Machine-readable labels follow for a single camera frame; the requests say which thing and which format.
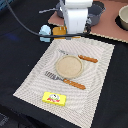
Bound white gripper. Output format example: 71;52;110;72
59;0;93;34

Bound light blue milk carton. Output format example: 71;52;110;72
39;25;51;42

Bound yellow butter box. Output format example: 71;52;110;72
42;92;66;106

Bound orange toy bread loaf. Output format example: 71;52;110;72
52;27;66;35

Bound small grey saucepan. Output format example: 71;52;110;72
39;3;64;18

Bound large grey pot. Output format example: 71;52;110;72
88;1;106;26

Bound pink stove mat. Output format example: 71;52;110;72
48;0;128;43

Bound round wooden plate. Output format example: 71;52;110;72
55;55;83;79

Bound woven beige placemat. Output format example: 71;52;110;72
14;38;114;128

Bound knife with wooden handle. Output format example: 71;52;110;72
58;49;98;63

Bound fork with wooden handle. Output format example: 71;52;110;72
45;71;86;90

